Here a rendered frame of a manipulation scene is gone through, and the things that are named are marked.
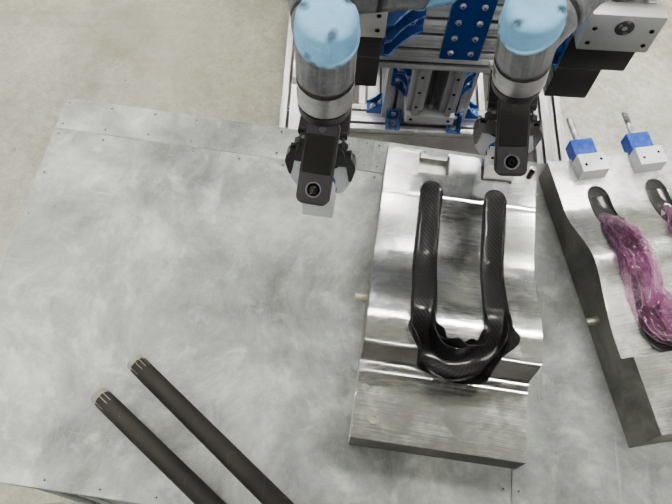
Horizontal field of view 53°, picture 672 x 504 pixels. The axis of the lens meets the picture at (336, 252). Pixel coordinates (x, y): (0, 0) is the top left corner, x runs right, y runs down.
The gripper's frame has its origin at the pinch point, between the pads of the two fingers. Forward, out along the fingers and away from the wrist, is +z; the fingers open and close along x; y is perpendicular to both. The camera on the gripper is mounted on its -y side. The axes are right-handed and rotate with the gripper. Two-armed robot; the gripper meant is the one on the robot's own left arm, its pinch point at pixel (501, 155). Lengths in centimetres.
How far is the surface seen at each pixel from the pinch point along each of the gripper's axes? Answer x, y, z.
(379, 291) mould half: 17.1, -26.5, -4.6
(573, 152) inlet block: -13.3, 6.7, 10.4
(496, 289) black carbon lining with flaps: -0.7, -22.7, 1.3
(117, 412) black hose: 54, -49, -4
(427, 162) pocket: 12.3, 0.7, 6.2
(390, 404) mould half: 13.9, -42.5, 0.0
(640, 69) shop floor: -56, 97, 118
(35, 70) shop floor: 151, 62, 83
